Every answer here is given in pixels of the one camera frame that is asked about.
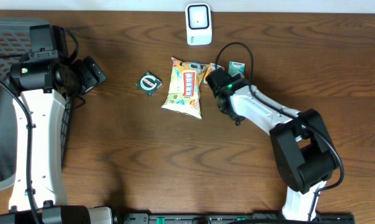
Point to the orange Kleenex tissue pack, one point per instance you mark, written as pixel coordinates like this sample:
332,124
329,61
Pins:
211,67

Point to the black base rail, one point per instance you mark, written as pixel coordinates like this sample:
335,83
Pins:
268,217

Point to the yellow wet wipes pack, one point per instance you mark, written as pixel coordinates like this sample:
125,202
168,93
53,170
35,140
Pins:
184,89

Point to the dark grey plastic basket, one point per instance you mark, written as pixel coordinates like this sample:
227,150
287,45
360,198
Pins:
14,40

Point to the green white small pack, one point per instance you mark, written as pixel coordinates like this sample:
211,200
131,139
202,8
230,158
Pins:
149,83

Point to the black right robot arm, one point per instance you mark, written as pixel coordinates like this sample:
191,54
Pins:
304,153

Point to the green Kleenex tissue pack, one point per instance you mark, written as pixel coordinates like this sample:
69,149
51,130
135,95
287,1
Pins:
236,69

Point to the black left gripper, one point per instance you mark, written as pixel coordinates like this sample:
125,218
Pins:
92,74

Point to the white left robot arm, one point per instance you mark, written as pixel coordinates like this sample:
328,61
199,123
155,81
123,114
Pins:
41,84

